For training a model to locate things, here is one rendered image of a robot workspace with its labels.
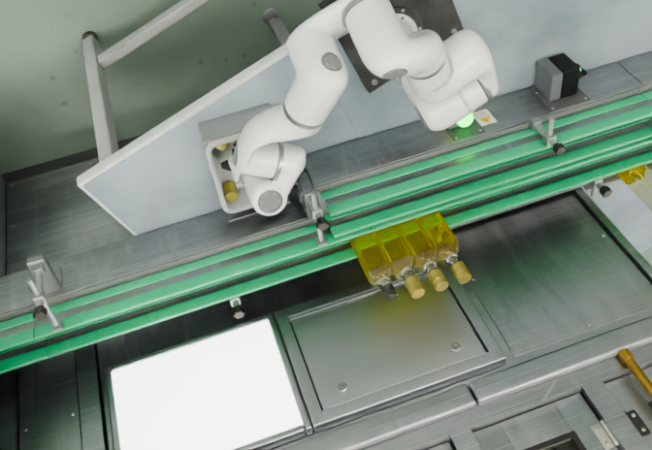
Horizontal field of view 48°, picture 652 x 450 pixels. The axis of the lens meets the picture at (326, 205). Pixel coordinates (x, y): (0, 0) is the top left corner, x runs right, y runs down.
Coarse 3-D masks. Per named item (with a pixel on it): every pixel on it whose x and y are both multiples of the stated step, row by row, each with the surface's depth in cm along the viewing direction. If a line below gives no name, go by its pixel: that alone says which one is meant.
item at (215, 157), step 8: (232, 136) 162; (216, 144) 162; (232, 144) 172; (208, 152) 162; (216, 152) 172; (224, 152) 173; (208, 160) 164; (216, 160) 174; (224, 160) 174; (216, 168) 171; (216, 176) 168; (224, 176) 177; (232, 176) 178; (216, 184) 169; (240, 192) 180; (224, 200) 173; (240, 200) 178; (248, 200) 178; (224, 208) 174; (232, 208) 176; (240, 208) 176; (248, 208) 177
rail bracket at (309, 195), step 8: (304, 192) 172; (312, 192) 164; (312, 200) 165; (312, 208) 168; (320, 208) 167; (312, 216) 168; (320, 216) 166; (320, 224) 164; (328, 224) 165; (320, 232) 173; (320, 240) 175
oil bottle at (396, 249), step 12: (384, 228) 179; (396, 228) 178; (384, 240) 176; (396, 240) 176; (384, 252) 175; (396, 252) 173; (408, 252) 172; (396, 264) 171; (408, 264) 170; (396, 276) 173
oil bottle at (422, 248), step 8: (400, 224) 179; (408, 224) 179; (416, 224) 179; (400, 232) 179; (408, 232) 177; (416, 232) 177; (424, 232) 177; (408, 240) 175; (416, 240) 175; (424, 240) 175; (416, 248) 173; (424, 248) 173; (432, 248) 173; (416, 256) 172; (424, 256) 172; (432, 256) 172; (416, 264) 173; (424, 264) 172
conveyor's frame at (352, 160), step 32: (608, 64) 195; (640, 64) 193; (512, 96) 190; (608, 96) 186; (416, 128) 185; (512, 128) 182; (320, 160) 181; (352, 160) 179; (384, 160) 178; (416, 160) 179; (192, 224) 183; (224, 224) 182; (256, 224) 181; (288, 224) 180; (96, 256) 179; (128, 256) 178; (160, 256) 177; (192, 256) 176; (0, 288) 175; (64, 288) 173; (96, 288) 173
